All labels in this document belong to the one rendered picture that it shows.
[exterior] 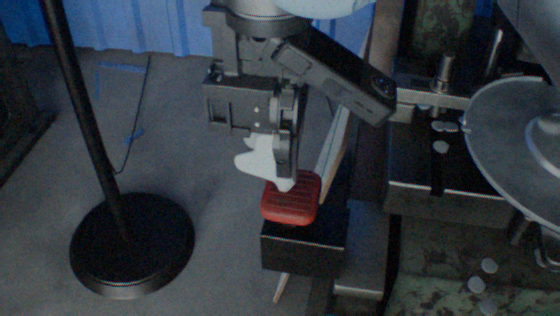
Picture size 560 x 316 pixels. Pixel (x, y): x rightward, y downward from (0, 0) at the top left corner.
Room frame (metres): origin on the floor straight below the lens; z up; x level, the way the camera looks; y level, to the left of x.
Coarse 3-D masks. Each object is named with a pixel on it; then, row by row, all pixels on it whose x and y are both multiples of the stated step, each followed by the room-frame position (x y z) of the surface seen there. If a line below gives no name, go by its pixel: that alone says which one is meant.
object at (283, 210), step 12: (300, 180) 0.36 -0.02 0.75; (312, 180) 0.36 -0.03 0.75; (264, 192) 0.34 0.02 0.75; (276, 192) 0.34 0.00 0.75; (288, 192) 0.34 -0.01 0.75; (300, 192) 0.34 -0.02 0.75; (312, 192) 0.34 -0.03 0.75; (264, 204) 0.32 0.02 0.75; (276, 204) 0.32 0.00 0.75; (288, 204) 0.32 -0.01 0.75; (300, 204) 0.32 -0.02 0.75; (312, 204) 0.32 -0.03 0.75; (264, 216) 0.32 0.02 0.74; (276, 216) 0.31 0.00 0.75; (288, 216) 0.31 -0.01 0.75; (300, 216) 0.31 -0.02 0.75; (312, 216) 0.31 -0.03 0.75
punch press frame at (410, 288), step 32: (416, 0) 0.75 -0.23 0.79; (448, 0) 0.70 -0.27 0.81; (416, 32) 0.71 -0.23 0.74; (448, 32) 0.69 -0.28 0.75; (480, 32) 0.90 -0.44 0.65; (480, 64) 0.77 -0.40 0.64; (512, 64) 0.78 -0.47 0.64; (416, 224) 0.38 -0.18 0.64; (448, 224) 0.38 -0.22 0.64; (416, 256) 0.33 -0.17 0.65; (448, 256) 0.33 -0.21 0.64; (480, 256) 0.32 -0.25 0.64; (512, 256) 0.32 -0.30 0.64; (384, 288) 0.36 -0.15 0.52; (416, 288) 0.30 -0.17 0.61; (448, 288) 0.29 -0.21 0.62; (512, 288) 0.27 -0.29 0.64; (544, 288) 0.27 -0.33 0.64
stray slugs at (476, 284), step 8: (424, 104) 0.55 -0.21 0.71; (440, 112) 0.54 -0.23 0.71; (440, 128) 0.50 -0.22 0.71; (448, 128) 0.50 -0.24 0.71; (456, 128) 0.50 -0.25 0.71; (440, 144) 0.47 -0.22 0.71; (440, 152) 0.45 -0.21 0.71; (536, 256) 0.32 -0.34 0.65; (488, 264) 0.31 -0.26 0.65; (496, 264) 0.31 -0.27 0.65; (472, 280) 0.29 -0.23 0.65; (480, 280) 0.29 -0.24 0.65; (472, 288) 0.28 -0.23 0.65; (480, 288) 0.27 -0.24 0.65; (480, 304) 0.25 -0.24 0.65; (488, 304) 0.25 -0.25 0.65; (488, 312) 0.24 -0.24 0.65
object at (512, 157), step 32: (480, 96) 0.48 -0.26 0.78; (512, 96) 0.48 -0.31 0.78; (544, 96) 0.48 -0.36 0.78; (480, 128) 0.41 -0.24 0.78; (512, 128) 0.41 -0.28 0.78; (544, 128) 0.41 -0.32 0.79; (480, 160) 0.36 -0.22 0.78; (512, 160) 0.36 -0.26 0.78; (544, 160) 0.35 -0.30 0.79; (512, 192) 0.31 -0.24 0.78; (544, 192) 0.31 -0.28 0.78; (544, 224) 0.26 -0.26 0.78
